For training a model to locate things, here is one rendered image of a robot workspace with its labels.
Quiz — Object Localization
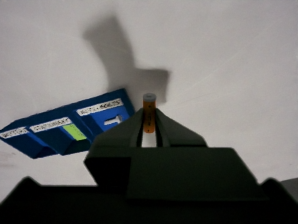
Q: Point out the grey metal bolt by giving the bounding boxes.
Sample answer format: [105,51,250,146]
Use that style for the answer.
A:
[105,115,123,125]

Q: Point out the blue rack of labelled bins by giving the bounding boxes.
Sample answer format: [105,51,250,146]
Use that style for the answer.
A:
[0,88,136,159]

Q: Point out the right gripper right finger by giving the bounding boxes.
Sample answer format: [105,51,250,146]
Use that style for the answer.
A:
[155,108,209,147]

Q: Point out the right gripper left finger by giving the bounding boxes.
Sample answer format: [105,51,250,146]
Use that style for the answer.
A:
[90,108,144,148]

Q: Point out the green sticky note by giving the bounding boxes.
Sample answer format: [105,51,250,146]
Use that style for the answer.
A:
[63,123,87,140]

